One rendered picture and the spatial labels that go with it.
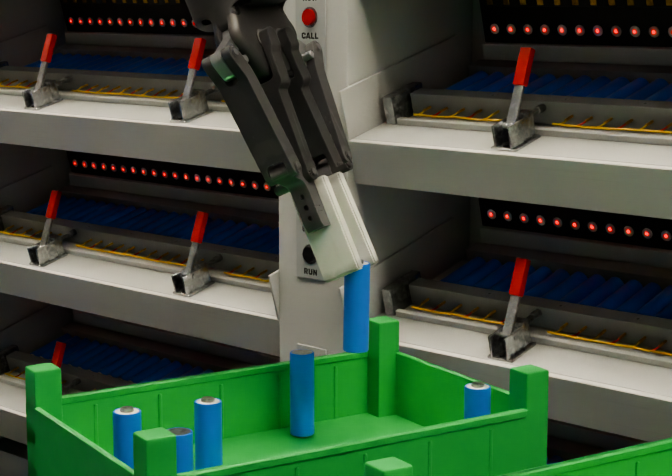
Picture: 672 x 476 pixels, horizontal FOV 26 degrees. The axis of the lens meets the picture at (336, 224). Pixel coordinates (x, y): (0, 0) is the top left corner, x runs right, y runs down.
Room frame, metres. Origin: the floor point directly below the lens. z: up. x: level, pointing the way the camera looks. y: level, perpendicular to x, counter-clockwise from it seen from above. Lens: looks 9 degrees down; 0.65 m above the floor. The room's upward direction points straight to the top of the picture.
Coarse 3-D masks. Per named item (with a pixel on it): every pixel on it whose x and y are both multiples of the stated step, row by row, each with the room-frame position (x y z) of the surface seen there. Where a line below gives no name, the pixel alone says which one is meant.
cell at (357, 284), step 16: (368, 272) 1.00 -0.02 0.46; (352, 288) 0.99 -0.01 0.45; (368, 288) 1.00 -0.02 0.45; (352, 304) 0.99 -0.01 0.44; (368, 304) 1.00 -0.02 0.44; (352, 320) 0.99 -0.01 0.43; (368, 320) 1.00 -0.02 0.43; (352, 336) 0.99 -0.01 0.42; (368, 336) 1.00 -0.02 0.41; (352, 352) 0.99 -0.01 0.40
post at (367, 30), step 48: (288, 0) 1.46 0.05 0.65; (336, 0) 1.42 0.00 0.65; (384, 0) 1.45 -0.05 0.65; (432, 0) 1.50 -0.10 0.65; (336, 48) 1.42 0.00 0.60; (384, 48) 1.45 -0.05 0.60; (336, 96) 1.42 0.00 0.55; (288, 192) 1.46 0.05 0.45; (384, 192) 1.45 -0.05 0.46; (432, 192) 1.51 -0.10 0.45; (288, 240) 1.46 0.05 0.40; (384, 240) 1.45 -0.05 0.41; (288, 288) 1.46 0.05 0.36; (336, 288) 1.42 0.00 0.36; (288, 336) 1.46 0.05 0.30; (336, 336) 1.42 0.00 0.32
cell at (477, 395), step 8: (472, 384) 0.97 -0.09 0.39; (480, 384) 0.96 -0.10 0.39; (464, 392) 0.97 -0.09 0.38; (472, 392) 0.96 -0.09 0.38; (480, 392) 0.96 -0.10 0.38; (488, 392) 0.96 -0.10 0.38; (464, 400) 0.97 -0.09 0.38; (472, 400) 0.96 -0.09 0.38; (480, 400) 0.96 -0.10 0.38; (488, 400) 0.96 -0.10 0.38; (464, 408) 0.97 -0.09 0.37; (472, 408) 0.96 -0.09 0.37; (480, 408) 0.96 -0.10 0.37; (488, 408) 0.96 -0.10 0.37; (464, 416) 0.97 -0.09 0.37; (472, 416) 0.96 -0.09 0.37
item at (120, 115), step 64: (64, 0) 1.97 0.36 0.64; (128, 0) 1.88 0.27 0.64; (0, 64) 1.92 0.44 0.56; (64, 64) 1.89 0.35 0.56; (128, 64) 1.83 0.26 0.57; (192, 64) 1.60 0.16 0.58; (0, 128) 1.80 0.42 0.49; (64, 128) 1.71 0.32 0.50; (128, 128) 1.63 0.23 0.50; (192, 128) 1.56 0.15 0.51
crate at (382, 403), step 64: (384, 320) 1.11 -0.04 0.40; (192, 384) 1.04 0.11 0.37; (256, 384) 1.07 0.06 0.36; (320, 384) 1.10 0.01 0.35; (384, 384) 1.11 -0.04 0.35; (448, 384) 1.05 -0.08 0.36; (512, 384) 0.97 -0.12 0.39; (64, 448) 0.91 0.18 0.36; (256, 448) 1.03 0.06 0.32; (320, 448) 0.87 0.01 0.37; (384, 448) 0.89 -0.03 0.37; (448, 448) 0.92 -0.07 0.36; (512, 448) 0.95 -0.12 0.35
